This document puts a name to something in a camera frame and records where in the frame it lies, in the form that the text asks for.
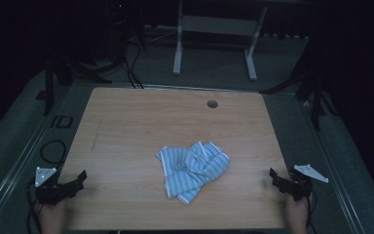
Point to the blue striped towel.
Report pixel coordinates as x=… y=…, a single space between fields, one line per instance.
x=191 y=172

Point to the black floor stand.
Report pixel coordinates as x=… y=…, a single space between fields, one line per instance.
x=317 y=97
x=49 y=86

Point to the person's right hand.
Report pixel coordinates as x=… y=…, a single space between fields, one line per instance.
x=297 y=215

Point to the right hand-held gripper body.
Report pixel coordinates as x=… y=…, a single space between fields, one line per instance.
x=300 y=186

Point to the metal floor rail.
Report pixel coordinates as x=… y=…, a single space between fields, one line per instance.
x=201 y=87
x=16 y=169
x=332 y=169

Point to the person's left hand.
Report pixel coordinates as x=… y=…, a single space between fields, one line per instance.
x=52 y=217

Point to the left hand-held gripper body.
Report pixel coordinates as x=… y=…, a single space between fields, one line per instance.
x=47 y=191

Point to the white desk frame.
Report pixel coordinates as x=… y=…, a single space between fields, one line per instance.
x=215 y=27

